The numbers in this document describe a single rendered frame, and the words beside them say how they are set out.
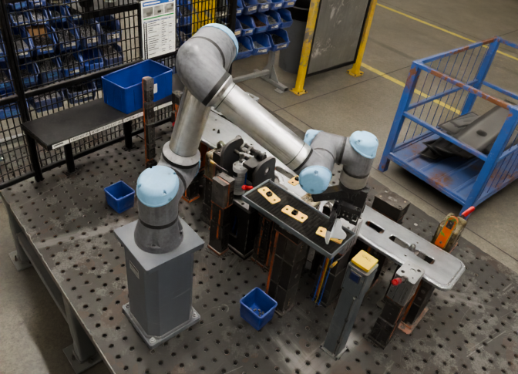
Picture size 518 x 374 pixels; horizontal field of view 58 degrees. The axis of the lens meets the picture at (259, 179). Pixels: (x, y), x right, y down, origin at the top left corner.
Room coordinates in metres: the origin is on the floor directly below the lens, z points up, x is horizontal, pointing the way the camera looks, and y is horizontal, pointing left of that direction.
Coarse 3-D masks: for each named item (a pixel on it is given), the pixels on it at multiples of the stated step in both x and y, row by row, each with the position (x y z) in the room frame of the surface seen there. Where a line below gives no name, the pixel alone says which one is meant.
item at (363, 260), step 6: (360, 252) 1.02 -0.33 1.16; (366, 252) 1.03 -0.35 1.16; (354, 258) 0.99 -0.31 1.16; (360, 258) 1.00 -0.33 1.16; (366, 258) 1.00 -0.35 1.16; (372, 258) 1.00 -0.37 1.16; (360, 264) 0.97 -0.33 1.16; (366, 264) 0.97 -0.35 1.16; (372, 264) 0.98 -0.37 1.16; (366, 270) 0.96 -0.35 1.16
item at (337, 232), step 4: (336, 220) 1.04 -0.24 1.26; (340, 220) 1.04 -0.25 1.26; (336, 224) 1.03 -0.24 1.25; (340, 224) 1.03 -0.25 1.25; (332, 228) 1.03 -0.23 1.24; (336, 228) 1.03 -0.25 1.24; (340, 228) 1.03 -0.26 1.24; (328, 232) 1.02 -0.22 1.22; (332, 232) 1.03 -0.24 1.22; (336, 232) 1.02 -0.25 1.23; (340, 232) 1.02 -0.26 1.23; (344, 232) 1.02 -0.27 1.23; (328, 236) 1.02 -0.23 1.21; (332, 236) 1.02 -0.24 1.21; (336, 236) 1.02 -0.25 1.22; (340, 236) 1.02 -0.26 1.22; (344, 236) 1.01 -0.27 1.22; (328, 240) 1.02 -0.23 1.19
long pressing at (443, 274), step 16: (208, 128) 1.86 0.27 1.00; (224, 128) 1.88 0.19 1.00; (208, 144) 1.73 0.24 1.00; (256, 144) 1.78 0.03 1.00; (304, 192) 1.48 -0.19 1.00; (320, 208) 1.40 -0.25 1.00; (368, 208) 1.44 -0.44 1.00; (384, 224) 1.35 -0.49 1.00; (368, 240) 1.25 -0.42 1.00; (384, 240) 1.27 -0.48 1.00; (416, 240) 1.29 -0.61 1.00; (400, 256) 1.19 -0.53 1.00; (416, 256) 1.21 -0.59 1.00; (432, 256) 1.22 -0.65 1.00; (448, 256) 1.23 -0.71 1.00; (432, 272) 1.14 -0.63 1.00; (448, 272) 1.15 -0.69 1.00; (448, 288) 1.08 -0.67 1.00
